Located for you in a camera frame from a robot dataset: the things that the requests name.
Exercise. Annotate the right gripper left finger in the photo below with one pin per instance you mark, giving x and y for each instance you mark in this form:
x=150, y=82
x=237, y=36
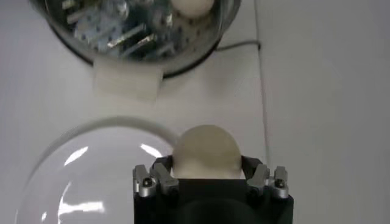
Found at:
x=164, y=179

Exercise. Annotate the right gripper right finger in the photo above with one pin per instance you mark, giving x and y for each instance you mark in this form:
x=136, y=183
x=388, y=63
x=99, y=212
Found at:
x=259, y=179

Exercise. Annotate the white steamed baozi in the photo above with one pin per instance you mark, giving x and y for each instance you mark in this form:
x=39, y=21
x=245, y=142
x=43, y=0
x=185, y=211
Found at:
x=192, y=6
x=207, y=152

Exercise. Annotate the perforated steel steamer basket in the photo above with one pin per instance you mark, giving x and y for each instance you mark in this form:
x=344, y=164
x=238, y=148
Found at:
x=128, y=79

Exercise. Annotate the white round plate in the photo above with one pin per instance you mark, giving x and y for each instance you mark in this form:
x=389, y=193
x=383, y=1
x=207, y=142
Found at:
x=91, y=176

